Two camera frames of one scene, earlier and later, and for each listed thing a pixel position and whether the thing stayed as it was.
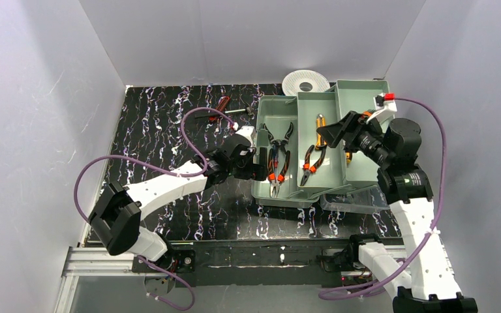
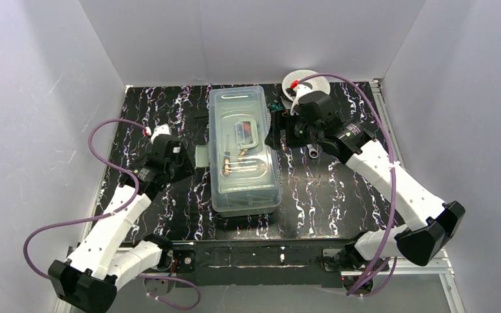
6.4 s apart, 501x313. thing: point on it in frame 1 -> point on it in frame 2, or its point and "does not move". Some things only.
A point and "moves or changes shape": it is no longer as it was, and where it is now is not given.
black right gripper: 355,135 -> 277,128
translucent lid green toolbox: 303,169 -> 244,168
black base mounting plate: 291,263 does not move
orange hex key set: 368,112 moves or changes shape
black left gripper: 253,169 -> 183,163
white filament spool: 291,82 does not move
